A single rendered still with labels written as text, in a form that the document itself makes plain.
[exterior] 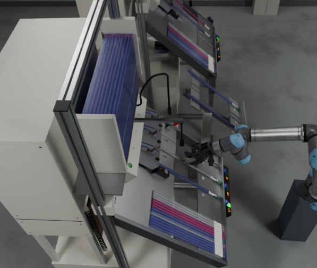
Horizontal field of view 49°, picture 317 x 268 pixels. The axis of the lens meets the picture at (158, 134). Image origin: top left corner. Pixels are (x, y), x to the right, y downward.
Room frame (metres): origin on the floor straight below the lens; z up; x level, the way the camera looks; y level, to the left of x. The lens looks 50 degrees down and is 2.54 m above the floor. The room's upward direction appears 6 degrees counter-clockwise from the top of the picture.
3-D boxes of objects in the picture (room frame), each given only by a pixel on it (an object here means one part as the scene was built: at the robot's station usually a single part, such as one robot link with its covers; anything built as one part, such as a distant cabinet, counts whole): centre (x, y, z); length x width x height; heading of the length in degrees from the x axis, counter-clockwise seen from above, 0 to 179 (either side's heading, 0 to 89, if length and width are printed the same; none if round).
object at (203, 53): (2.48, -0.10, 0.65); 1.01 x 0.73 x 1.29; 82
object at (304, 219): (1.08, -0.93, 0.27); 0.18 x 0.18 x 0.55; 79
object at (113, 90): (1.10, 0.17, 1.52); 0.51 x 0.13 x 0.27; 172
